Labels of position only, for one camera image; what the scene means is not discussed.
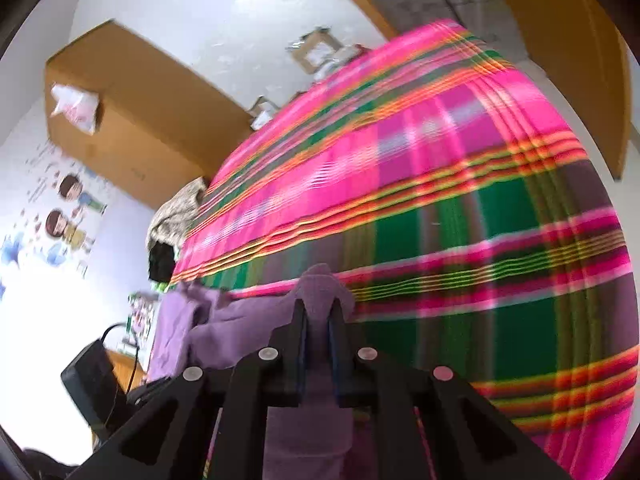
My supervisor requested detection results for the cartoon wall sticker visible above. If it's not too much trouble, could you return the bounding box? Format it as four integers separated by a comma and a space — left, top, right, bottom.
0, 142, 116, 301

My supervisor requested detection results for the wooden bedside table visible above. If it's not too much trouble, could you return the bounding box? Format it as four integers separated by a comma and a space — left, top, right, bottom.
92, 349, 151, 449

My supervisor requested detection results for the white plastic bag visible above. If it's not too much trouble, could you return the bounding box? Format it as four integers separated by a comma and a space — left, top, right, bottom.
49, 83, 101, 136

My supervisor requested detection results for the black cable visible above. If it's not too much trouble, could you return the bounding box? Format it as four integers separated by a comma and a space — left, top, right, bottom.
99, 322, 144, 396

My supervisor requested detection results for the wooden wardrobe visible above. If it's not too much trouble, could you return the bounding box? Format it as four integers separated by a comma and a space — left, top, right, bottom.
43, 19, 254, 211

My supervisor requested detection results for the large cardboard box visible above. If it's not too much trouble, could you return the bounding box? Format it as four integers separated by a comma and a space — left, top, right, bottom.
285, 26, 341, 75

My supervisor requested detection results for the purple fleece garment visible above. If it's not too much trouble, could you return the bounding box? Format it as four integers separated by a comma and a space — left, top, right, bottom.
147, 263, 359, 480

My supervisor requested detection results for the floral cloth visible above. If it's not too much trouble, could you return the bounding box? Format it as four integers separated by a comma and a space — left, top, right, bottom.
145, 177, 209, 251

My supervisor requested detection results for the black bag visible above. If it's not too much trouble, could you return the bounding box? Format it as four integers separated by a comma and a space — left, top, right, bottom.
19, 447, 76, 480

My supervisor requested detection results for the colourful toy box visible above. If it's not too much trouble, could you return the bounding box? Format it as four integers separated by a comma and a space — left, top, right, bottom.
127, 292, 161, 346

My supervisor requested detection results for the small cardboard box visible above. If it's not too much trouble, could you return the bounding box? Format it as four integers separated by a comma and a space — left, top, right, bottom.
247, 95, 281, 131

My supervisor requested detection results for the grey plastic zip curtain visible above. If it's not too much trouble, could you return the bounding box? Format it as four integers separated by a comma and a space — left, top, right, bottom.
332, 0, 526, 61

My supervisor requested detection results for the grey parcel bag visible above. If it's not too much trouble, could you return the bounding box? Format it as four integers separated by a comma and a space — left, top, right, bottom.
312, 44, 374, 84

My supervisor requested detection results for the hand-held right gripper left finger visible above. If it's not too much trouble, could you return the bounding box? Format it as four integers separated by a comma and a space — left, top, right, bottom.
67, 298, 309, 480

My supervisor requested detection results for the pink plaid bed sheet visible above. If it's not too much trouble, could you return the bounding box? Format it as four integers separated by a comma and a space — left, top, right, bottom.
169, 18, 640, 480

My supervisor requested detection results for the wooden door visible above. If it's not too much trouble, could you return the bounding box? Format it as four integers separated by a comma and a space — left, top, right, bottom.
482, 0, 634, 181

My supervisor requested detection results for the black cloth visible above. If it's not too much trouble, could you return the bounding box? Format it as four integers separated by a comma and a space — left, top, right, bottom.
147, 240, 176, 284

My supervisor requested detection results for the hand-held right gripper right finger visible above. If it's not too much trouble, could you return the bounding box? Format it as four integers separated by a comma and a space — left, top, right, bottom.
327, 304, 572, 480

